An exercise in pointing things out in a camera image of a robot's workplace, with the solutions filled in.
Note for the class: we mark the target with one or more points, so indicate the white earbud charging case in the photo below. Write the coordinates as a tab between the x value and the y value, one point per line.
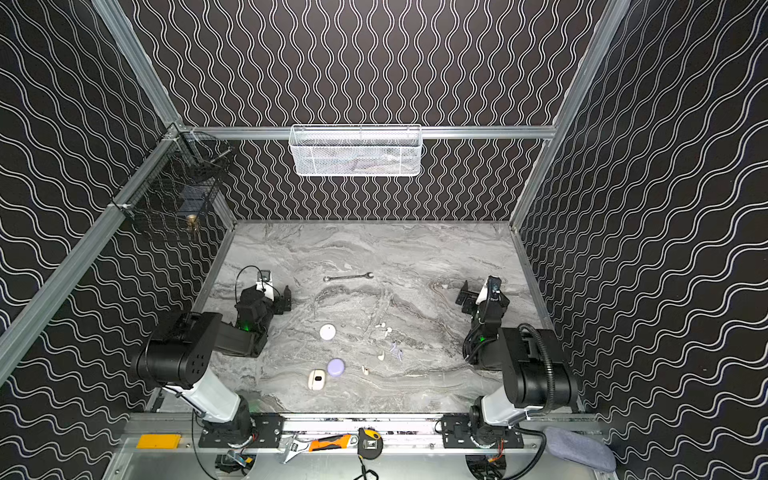
327	332

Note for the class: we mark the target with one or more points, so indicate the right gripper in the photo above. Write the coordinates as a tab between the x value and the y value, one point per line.
475	299

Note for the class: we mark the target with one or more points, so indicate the black wire basket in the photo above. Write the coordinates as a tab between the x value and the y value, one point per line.
186	181

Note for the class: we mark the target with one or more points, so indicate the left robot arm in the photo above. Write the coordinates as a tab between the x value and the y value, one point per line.
178	353

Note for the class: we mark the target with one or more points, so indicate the yellow label plate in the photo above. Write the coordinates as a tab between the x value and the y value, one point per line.
159	442

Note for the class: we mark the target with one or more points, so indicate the white wire mesh basket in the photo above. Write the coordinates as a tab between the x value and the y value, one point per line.
356	150

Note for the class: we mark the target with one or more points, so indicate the grey cloth pad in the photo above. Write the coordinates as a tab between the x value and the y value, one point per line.
580	449

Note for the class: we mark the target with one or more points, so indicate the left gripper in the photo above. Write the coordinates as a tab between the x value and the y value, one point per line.
274	298

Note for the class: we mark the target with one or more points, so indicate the silver combination wrench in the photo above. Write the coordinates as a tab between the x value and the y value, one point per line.
367	275

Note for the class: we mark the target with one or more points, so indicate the black yellow tape measure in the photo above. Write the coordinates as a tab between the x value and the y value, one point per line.
370	444

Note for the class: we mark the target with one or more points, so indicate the purple earbud charging case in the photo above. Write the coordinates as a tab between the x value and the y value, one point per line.
336	367

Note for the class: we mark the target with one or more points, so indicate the brass padlock in basket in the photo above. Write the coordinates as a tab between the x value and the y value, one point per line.
192	223

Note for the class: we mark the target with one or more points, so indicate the orange adjustable wrench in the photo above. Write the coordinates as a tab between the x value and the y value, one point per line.
296	446

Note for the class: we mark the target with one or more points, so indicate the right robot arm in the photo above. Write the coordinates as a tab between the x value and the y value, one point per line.
536	378

